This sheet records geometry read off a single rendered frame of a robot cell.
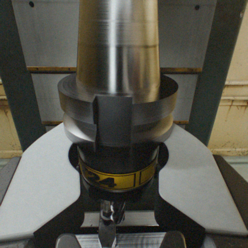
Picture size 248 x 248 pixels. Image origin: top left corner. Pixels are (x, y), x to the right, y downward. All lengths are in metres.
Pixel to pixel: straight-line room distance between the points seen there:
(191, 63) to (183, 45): 0.05
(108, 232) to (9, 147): 0.98
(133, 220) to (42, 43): 0.51
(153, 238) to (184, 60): 0.43
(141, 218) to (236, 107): 0.85
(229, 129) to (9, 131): 1.24
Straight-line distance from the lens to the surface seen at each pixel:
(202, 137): 0.75
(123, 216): 0.17
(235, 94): 1.16
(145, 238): 0.44
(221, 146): 1.32
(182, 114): 0.63
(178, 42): 0.55
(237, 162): 1.38
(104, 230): 0.42
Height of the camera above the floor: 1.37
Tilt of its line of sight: 29 degrees down
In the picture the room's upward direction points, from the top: 1 degrees clockwise
